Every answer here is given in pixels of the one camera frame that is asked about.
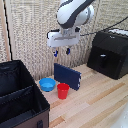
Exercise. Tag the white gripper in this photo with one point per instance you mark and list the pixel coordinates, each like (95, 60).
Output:
(63, 38)

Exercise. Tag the black air fryer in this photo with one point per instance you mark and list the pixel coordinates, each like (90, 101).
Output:
(111, 53)

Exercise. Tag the dark blue flat box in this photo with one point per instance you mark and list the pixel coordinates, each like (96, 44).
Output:
(68, 76)

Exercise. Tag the blue plastic bowl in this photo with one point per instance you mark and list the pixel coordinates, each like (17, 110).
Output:
(47, 84)

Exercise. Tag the red plastic cup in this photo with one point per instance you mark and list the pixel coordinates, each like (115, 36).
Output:
(63, 90)

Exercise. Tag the black fabric storage box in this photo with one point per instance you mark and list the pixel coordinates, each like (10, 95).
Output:
(20, 96)

